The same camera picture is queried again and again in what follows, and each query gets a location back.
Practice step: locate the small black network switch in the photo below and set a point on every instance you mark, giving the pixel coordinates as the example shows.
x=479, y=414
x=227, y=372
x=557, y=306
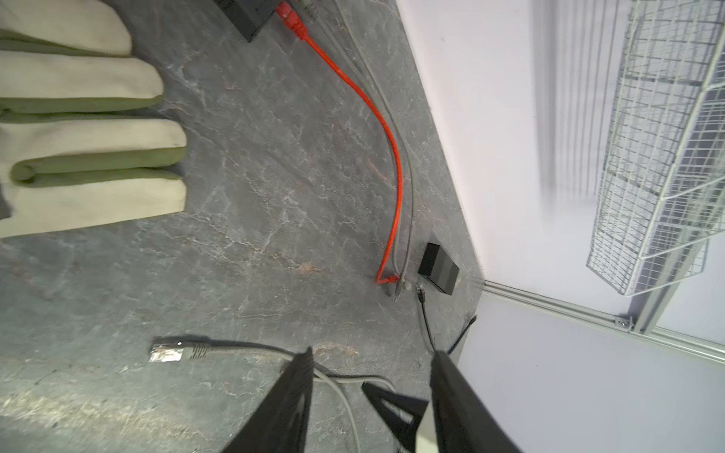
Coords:
x=438, y=268

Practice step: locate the long white wire basket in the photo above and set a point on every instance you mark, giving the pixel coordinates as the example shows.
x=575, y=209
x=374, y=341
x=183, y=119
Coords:
x=661, y=197

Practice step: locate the large black network switch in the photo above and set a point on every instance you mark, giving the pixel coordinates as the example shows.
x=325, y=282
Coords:
x=248, y=16

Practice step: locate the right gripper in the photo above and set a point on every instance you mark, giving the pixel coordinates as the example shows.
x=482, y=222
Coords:
x=401, y=414

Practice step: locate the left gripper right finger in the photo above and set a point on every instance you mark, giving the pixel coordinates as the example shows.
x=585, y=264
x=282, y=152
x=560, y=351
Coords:
x=455, y=420

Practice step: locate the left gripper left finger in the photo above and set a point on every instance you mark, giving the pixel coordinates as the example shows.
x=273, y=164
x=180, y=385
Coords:
x=280, y=423

